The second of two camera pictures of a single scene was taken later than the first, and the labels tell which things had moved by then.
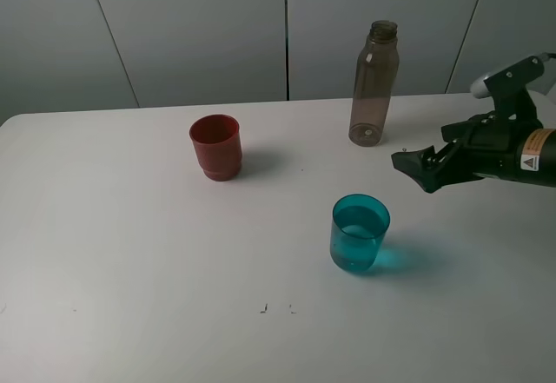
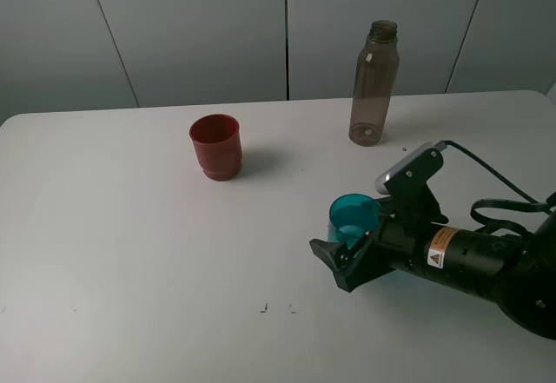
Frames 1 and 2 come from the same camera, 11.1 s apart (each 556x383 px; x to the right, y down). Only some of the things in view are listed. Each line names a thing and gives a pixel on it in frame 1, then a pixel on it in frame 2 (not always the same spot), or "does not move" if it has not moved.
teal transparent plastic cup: [359, 224] does not move
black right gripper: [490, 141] -> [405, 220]
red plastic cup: [218, 141] does not move
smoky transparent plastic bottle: [377, 70] does not move
